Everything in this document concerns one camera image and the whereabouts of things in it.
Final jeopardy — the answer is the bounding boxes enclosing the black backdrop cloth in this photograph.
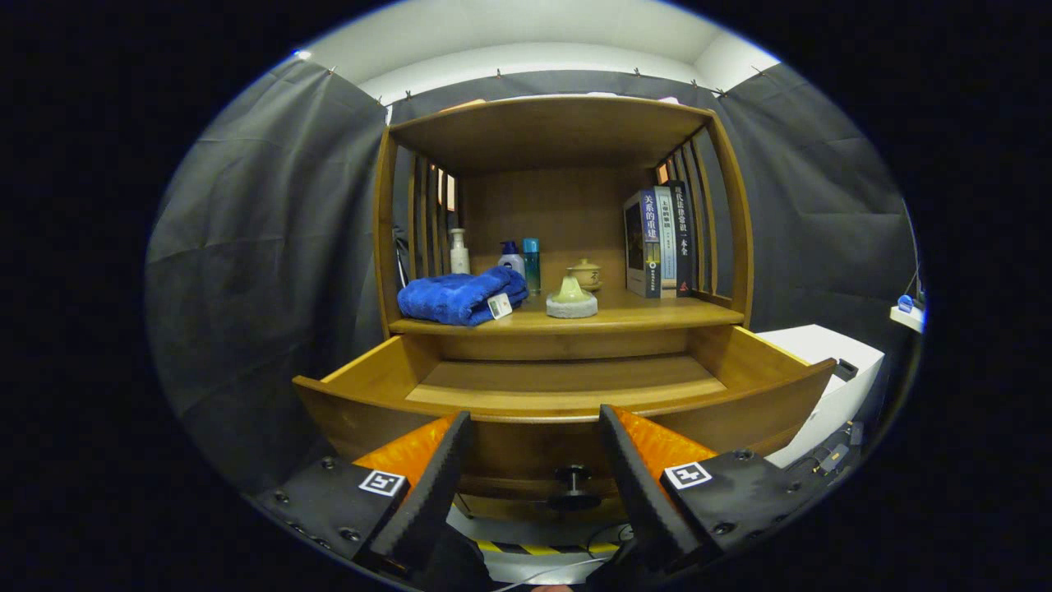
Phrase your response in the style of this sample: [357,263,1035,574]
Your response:
[146,56,921,494]

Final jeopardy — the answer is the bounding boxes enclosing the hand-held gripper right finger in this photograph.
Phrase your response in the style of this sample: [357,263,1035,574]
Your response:
[598,403,823,576]

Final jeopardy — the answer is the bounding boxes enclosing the black drawer knob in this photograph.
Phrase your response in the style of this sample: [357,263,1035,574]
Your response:
[549,465,601,511]

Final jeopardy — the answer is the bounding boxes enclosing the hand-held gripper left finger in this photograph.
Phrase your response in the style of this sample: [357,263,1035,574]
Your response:
[255,411,473,576]

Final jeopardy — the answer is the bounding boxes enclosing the wooden cabinet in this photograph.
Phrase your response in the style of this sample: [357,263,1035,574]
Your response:
[374,93,755,527]

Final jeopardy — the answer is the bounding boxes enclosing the wooden drawer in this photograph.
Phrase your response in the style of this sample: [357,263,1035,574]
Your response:
[292,325,837,520]

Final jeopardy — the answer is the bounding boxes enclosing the black spine book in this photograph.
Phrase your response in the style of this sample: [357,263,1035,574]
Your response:
[666,180,695,297]

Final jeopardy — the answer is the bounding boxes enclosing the light spine book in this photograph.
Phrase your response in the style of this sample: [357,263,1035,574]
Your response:
[653,186,679,290]

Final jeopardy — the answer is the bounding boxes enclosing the dark cover book blue spine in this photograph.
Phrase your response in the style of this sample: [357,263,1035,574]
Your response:
[623,187,662,299]

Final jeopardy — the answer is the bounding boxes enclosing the green scrubbing brush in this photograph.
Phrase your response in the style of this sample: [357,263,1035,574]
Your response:
[546,268,599,320]

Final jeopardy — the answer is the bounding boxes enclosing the yellow black hazard tape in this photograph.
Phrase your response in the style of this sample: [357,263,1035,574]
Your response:
[477,539,621,556]

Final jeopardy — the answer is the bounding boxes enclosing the blue folded towel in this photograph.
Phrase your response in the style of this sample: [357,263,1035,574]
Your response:
[397,266,529,327]

